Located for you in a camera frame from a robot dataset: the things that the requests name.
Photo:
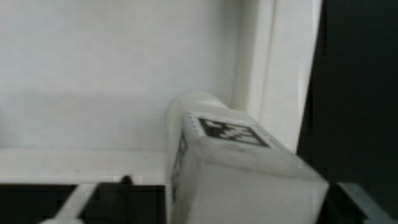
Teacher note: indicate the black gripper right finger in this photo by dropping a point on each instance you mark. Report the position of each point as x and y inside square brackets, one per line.
[351, 207]

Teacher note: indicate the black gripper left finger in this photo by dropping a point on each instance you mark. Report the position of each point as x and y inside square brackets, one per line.
[113, 203]

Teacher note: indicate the white table leg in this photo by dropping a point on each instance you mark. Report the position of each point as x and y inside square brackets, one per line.
[239, 180]

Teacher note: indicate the white square table top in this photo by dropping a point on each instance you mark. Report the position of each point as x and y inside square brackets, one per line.
[102, 57]

